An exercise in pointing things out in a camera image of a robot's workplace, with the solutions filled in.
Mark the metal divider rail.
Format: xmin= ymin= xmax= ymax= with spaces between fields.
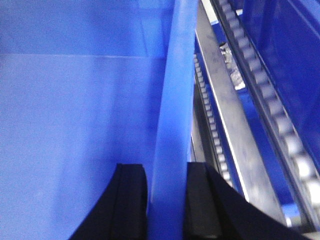
xmin=195 ymin=1 xmax=287 ymax=225

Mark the blue bin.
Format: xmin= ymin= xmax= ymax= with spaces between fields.
xmin=0 ymin=0 xmax=198 ymax=240

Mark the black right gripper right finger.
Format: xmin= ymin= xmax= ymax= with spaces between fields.
xmin=183 ymin=162 xmax=305 ymax=240

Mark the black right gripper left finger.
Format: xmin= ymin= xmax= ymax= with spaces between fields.
xmin=70 ymin=163 xmax=148 ymax=240

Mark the right roller track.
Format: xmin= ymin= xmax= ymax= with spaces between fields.
xmin=212 ymin=0 xmax=320 ymax=231

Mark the right side blue crate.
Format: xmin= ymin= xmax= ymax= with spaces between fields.
xmin=242 ymin=0 xmax=320 ymax=168

